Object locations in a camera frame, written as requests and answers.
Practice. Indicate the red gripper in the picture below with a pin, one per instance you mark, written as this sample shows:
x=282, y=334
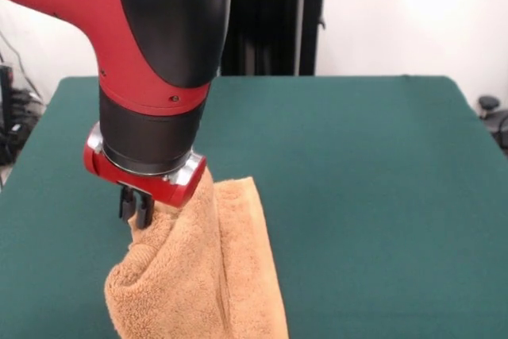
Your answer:
x=166, y=190

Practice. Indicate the orange terry towel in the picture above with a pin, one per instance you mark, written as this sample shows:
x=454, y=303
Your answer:
x=198, y=275

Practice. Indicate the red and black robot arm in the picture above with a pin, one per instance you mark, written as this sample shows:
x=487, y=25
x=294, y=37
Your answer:
x=158, y=37

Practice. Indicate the black computer case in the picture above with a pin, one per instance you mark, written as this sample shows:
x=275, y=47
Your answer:
x=6, y=93

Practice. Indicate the dark green table cloth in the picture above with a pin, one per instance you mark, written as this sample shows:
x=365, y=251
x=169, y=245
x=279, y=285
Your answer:
x=357, y=196

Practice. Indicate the black office chair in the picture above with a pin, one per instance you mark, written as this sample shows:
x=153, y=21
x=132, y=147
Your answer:
x=494, y=116

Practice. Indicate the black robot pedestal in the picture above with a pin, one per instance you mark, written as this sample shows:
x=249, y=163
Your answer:
x=278, y=29

